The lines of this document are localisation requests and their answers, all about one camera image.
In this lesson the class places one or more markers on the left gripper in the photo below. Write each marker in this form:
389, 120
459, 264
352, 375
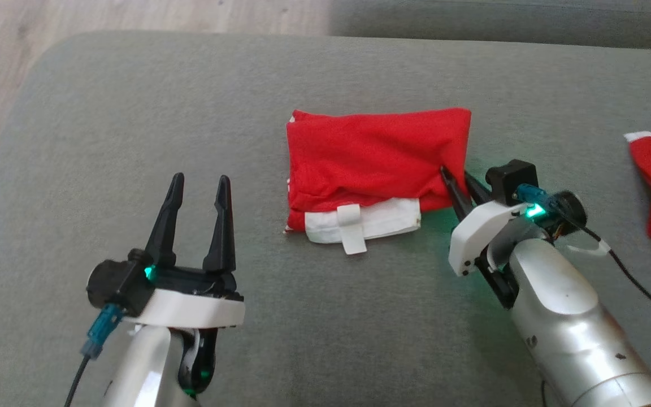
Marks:
190, 308

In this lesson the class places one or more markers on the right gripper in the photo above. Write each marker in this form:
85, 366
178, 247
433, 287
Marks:
475, 234

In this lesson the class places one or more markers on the red Bulls basketball jersey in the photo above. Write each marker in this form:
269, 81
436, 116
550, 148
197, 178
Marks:
370, 158

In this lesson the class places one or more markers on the large grey sofa seat cushion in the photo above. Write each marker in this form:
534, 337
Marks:
331, 311

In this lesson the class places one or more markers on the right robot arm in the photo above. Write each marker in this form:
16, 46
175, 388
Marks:
568, 328

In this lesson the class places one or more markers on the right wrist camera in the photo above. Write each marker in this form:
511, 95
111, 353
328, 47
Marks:
509, 175

